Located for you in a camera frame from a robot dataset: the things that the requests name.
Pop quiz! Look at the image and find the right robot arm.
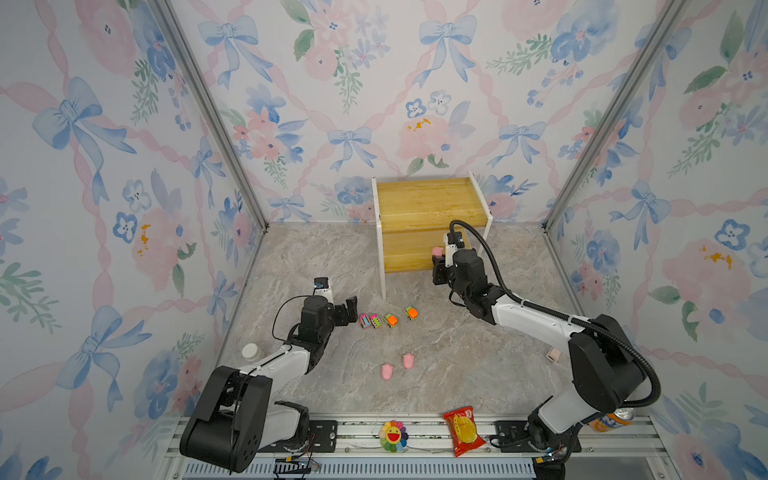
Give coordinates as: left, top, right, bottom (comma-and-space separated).
432, 247, 662, 452

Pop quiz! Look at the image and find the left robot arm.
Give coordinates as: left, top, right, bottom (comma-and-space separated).
179, 295, 358, 473

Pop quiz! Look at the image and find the pink toy car leftmost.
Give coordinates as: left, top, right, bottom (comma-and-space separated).
359, 314, 373, 329

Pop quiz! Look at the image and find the pink green toy car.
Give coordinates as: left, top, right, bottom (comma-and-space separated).
369, 314, 382, 329

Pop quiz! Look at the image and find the green orange toy truck right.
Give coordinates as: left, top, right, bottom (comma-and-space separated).
405, 306, 419, 320

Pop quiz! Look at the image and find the rainbow smiling flower toy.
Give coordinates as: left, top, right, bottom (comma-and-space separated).
379, 420, 409, 453

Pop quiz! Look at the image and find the red snack bag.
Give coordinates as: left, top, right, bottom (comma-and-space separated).
442, 406, 486, 458

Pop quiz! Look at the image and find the orange drink can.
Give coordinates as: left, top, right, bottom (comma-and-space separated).
589, 408, 635, 432

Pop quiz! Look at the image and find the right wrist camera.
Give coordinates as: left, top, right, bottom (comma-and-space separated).
444, 230, 465, 267

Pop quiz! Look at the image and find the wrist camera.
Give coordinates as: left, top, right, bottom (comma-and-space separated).
313, 277, 334, 304
444, 230, 465, 267

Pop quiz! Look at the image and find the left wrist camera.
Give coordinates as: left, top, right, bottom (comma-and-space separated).
313, 277, 334, 304

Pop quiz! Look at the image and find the wooden two-tier shelf white frame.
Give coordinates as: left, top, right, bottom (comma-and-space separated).
371, 175, 494, 298

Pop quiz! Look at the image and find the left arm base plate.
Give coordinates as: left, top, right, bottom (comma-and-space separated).
258, 420, 339, 454

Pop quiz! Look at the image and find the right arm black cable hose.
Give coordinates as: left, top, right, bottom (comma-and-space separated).
448, 219, 662, 409

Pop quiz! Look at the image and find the aluminium front rail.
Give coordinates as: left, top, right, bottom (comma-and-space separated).
157, 413, 674, 480

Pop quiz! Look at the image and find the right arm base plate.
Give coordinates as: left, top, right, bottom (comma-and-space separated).
490, 420, 582, 454

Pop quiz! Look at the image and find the right aluminium corner post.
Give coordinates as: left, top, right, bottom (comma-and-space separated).
541, 0, 690, 234

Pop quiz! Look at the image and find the aluminium corner post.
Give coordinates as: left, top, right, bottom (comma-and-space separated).
148, 0, 269, 234
541, 0, 690, 234

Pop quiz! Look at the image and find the left aluminium corner post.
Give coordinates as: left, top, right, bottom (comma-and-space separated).
148, 0, 269, 234

